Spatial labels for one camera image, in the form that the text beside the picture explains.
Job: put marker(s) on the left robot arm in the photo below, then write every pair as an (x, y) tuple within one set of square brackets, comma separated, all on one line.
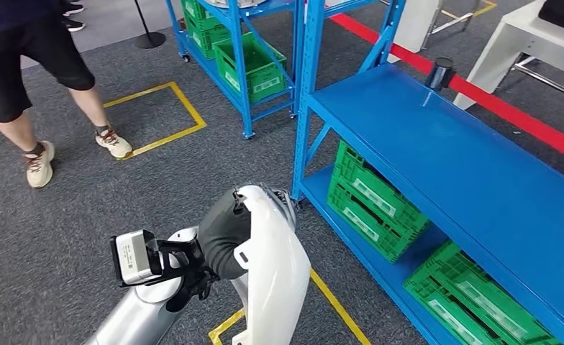
[(134, 314)]

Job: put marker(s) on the black stanchion post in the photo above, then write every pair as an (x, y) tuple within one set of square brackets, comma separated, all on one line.
[(149, 40), (439, 74)]

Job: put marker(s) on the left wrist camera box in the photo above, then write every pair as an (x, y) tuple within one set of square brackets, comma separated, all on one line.
[(134, 257)]

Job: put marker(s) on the white plastic shell part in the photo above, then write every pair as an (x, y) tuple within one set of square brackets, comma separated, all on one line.
[(277, 276)]

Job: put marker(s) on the white table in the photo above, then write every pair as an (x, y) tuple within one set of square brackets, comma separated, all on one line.
[(525, 33)]

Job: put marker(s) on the person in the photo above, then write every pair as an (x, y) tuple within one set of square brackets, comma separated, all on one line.
[(5, 71), (74, 24)]

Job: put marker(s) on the green plastic crate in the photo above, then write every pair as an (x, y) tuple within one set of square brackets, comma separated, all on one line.
[(205, 40), (263, 85), (358, 233), (196, 12), (382, 200), (501, 304), (434, 304)]

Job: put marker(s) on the white table panel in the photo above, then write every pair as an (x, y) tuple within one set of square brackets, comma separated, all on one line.
[(415, 24)]

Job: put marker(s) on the red barrier belt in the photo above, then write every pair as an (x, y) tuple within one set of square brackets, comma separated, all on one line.
[(525, 126)]

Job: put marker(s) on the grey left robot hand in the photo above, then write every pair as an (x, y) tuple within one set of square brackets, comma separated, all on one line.
[(220, 233)]

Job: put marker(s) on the blue metal shelf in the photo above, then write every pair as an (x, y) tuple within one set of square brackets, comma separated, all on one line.
[(245, 95), (453, 166)]

